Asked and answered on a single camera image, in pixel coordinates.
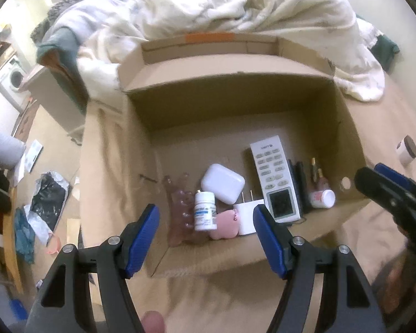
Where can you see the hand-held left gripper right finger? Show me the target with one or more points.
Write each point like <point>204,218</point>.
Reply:
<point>270,246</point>

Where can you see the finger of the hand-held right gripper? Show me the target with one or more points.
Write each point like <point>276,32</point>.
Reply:
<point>390,172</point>
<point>384,190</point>

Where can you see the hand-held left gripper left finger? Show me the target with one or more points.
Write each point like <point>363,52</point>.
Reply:
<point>142,246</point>

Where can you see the white charger plug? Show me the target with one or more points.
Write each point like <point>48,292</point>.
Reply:
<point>246,218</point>

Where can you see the pink pig-shaped toy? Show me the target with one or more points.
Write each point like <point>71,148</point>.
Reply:
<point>225,225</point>

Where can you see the translucent pink hair clip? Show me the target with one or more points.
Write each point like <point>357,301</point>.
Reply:
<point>180,208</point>

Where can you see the white bottle red label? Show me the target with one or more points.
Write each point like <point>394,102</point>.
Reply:
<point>322,198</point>

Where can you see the small purple gold-capped bottle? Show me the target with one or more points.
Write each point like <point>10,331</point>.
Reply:
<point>322,180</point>

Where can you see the white bottle blue label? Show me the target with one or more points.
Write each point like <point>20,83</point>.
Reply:
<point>205,211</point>

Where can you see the white remote control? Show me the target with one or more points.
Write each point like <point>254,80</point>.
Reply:
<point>272,166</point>

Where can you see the white earbud case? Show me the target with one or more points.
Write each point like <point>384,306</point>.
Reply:
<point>222,182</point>

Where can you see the cardboard box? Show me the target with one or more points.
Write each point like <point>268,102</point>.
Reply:
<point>211,111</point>

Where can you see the person's right hand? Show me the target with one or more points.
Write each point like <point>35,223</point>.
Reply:
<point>402,284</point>

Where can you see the person's left hand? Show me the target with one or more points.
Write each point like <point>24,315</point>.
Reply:
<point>154,323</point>

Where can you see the white jar brown lid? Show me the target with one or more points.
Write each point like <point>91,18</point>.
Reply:
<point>407,151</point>

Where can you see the small pink plastic item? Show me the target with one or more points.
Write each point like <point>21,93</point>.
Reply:
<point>53,244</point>

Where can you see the black plastic bag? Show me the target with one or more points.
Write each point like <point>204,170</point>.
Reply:
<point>48,197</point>

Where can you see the teal cloth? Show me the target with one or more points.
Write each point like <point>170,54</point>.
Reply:
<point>24,236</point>

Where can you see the dark green cushion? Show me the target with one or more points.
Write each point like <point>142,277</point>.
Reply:
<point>386,52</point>

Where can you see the blue item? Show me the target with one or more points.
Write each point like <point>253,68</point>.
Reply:
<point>18,308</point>

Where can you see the wooden chair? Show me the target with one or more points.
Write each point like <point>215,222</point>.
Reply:
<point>3,236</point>

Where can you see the white papers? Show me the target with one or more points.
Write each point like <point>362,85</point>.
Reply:
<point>29,159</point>

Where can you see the grey stuffed bag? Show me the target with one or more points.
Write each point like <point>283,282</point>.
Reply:
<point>3,149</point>

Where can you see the white nightstand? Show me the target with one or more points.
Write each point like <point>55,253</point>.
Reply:
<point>52,97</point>

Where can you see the cream duvet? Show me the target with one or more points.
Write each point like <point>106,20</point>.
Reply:
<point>263,7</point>

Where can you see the white washing machine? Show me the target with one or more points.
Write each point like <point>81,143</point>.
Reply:
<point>12,79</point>

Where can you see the lavender blanket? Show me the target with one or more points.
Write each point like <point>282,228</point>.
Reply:
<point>90,14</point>

